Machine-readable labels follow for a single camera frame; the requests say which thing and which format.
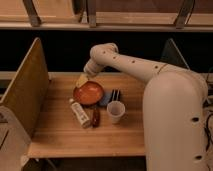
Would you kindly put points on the white tube bottle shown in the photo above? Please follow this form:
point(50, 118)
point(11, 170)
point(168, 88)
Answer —
point(79, 112)

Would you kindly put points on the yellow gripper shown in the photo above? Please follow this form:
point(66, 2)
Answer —
point(83, 78)

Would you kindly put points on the right dark side panel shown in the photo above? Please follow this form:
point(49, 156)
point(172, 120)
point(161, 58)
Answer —
point(172, 55)

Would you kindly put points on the left wooden side panel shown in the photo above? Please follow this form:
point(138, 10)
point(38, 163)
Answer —
point(23, 98)

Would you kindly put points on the dark red small bottle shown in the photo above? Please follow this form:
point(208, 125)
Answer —
point(96, 117)

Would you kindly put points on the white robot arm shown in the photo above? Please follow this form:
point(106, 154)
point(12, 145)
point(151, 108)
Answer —
point(173, 100)

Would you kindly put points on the wooden shelf rail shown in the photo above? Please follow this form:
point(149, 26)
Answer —
point(108, 15)

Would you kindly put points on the orange ceramic bowl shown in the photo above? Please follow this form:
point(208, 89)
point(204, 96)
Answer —
point(89, 93)

